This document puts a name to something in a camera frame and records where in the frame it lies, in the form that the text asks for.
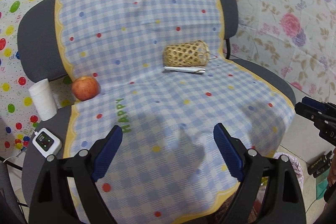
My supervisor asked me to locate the woven bamboo basket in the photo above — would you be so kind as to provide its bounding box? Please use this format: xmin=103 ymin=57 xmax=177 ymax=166
xmin=163 ymin=40 xmax=210 ymax=67

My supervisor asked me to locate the grey office chair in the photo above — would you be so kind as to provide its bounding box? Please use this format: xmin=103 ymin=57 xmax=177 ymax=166
xmin=17 ymin=0 xmax=297 ymax=222

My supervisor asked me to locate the red apple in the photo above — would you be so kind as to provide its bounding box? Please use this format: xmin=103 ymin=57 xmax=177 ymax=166
xmin=71 ymin=76 xmax=100 ymax=101

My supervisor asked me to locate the person right hand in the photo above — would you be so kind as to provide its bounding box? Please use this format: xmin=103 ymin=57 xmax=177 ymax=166
xmin=327 ymin=148 xmax=336 ymax=187

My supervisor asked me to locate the black tripod on floor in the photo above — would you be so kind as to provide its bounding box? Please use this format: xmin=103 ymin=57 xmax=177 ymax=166
xmin=307 ymin=151 xmax=333 ymax=177

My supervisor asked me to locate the blue checkered blanket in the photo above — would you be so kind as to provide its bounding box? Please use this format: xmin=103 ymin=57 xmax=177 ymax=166
xmin=54 ymin=0 xmax=295 ymax=224

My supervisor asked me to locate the white power bank device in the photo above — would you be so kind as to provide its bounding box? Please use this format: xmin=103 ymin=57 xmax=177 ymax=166
xmin=32 ymin=128 xmax=63 ymax=158

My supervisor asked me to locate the trash bin with pink bag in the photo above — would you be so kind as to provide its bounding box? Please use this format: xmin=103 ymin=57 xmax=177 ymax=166
xmin=273 ymin=152 xmax=304 ymax=191

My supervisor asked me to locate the white toilet paper roll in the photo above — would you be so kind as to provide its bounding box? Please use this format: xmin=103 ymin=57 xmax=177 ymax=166
xmin=29 ymin=79 xmax=58 ymax=121

